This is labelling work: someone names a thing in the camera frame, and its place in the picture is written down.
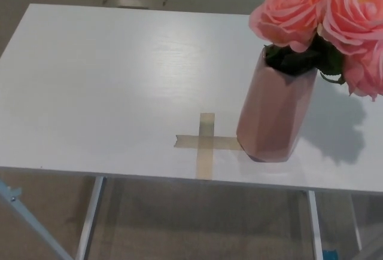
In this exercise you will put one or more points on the pink artificial rose bouquet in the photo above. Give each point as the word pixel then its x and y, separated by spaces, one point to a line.
pixel 287 12

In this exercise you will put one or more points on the pink faceted ceramic vase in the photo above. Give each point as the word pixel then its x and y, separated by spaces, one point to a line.
pixel 269 116

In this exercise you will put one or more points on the white metal table leg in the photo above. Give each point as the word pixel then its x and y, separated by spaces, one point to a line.
pixel 316 227
pixel 89 224
pixel 357 230

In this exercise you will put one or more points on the blue floor tape patch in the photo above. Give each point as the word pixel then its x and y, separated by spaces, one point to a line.
pixel 330 255

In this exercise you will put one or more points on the light blue metal frame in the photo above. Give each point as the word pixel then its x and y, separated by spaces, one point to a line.
pixel 15 209

